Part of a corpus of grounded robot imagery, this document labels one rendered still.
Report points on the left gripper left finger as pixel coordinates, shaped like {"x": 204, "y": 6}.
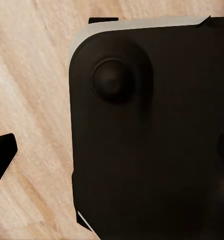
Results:
{"x": 8, "y": 149}

